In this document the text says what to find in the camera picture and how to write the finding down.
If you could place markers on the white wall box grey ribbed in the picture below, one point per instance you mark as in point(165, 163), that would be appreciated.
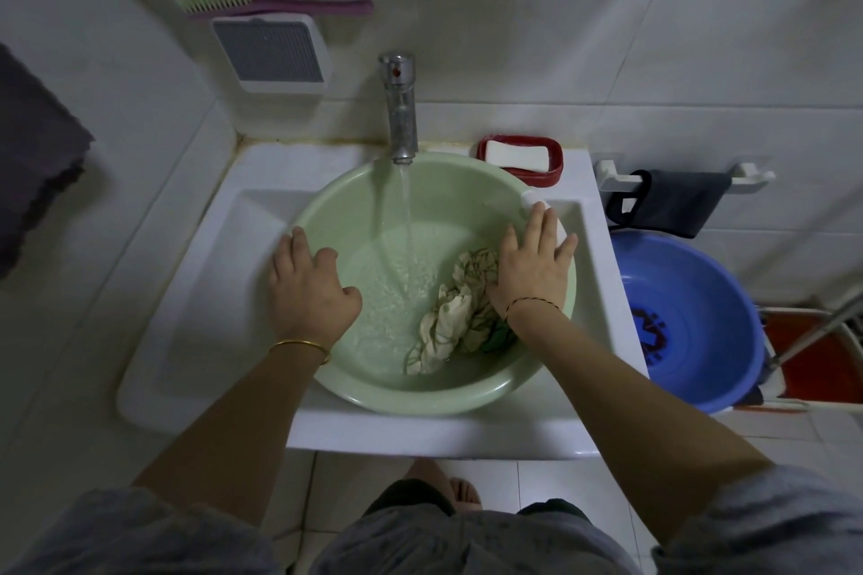
point(270, 52)

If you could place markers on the red soap dish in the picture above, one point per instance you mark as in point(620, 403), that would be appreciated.
point(553, 173)

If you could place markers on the person's left hand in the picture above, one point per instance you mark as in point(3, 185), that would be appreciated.
point(310, 298)

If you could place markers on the white ceramic sink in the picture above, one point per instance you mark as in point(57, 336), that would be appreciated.
point(209, 298)

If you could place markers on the red bucket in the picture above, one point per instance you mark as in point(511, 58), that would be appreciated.
point(822, 372)

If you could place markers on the white soap bar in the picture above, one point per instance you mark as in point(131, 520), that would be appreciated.
point(518, 154)

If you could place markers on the person's right forearm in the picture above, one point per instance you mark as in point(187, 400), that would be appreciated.
point(640, 419)

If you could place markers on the gold bangle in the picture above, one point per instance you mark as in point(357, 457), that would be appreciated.
point(297, 344)

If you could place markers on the person's right hand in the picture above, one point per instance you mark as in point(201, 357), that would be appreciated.
point(532, 264)

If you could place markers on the person's left forearm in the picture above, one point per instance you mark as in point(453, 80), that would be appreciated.
point(229, 433)

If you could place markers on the light green plastic basin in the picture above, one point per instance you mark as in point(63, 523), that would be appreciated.
point(465, 204)

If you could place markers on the person's dark shorts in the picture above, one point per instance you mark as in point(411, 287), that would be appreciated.
point(404, 494)

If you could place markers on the dark purple towel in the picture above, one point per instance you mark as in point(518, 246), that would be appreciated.
point(34, 150)

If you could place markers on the person's bare foot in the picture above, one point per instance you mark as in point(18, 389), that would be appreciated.
point(465, 490)

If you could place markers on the metal faucet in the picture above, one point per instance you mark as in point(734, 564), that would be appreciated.
point(402, 116)

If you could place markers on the dark grey cloth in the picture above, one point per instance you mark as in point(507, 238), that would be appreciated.
point(681, 200)

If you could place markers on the blue plastic basin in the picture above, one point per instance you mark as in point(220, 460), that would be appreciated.
point(701, 305)

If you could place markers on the person's grey patterned shirt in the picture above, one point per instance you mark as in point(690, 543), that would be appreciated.
point(472, 547)

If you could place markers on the cream leaf-patterned clothes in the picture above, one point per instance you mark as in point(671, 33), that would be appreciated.
point(452, 318)

